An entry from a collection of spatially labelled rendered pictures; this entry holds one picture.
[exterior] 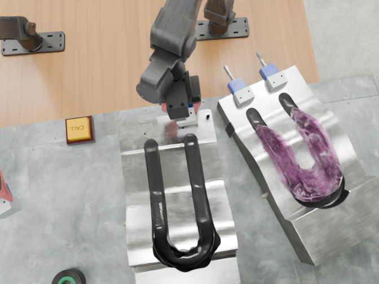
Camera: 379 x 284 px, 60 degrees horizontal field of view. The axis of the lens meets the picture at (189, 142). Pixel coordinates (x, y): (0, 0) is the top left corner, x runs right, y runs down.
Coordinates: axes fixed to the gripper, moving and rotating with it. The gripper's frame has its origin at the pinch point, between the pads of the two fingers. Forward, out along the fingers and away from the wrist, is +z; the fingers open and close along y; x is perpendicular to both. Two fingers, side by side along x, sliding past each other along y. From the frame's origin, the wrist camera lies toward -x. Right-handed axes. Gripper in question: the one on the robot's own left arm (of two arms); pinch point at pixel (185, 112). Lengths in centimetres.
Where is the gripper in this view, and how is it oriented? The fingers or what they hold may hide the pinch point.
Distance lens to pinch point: 85.7
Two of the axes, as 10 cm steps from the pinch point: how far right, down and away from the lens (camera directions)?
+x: -0.8, -8.1, 5.8
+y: 9.8, -1.7, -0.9
